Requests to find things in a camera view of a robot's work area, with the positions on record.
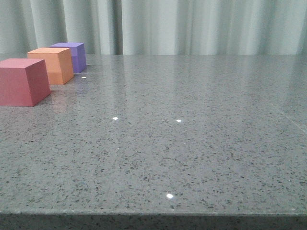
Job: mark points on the red foam cube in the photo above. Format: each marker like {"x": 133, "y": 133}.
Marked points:
{"x": 23, "y": 82}

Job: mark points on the pale green curtain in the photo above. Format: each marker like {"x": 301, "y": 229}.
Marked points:
{"x": 157, "y": 27}

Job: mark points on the orange foam cube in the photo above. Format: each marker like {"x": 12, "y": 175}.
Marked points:
{"x": 58, "y": 63}

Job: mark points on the purple foam cube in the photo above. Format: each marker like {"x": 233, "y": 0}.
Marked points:
{"x": 77, "y": 54}

